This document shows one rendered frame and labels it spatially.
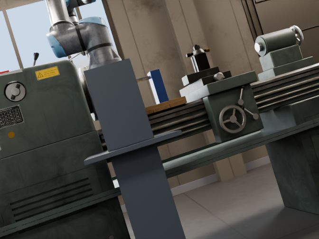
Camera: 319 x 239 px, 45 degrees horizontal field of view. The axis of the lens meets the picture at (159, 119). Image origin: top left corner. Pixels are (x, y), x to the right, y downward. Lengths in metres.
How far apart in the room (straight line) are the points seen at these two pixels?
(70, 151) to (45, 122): 0.19
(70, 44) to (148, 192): 0.71
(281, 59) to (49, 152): 1.51
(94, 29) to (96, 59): 0.13
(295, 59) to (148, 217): 1.47
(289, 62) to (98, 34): 1.34
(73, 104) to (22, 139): 0.30
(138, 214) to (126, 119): 0.40
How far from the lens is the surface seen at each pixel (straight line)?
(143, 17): 4.45
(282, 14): 4.84
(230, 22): 4.64
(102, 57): 1.67
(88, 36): 1.71
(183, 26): 4.33
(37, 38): 4.40
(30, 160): 1.96
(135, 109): 1.61
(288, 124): 2.42
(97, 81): 1.62
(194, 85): 2.27
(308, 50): 4.88
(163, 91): 2.27
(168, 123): 2.13
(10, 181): 1.97
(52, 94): 1.97
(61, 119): 1.96
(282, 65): 2.54
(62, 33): 1.73
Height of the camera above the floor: 0.80
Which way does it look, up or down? 1 degrees up
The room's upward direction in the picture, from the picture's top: 17 degrees counter-clockwise
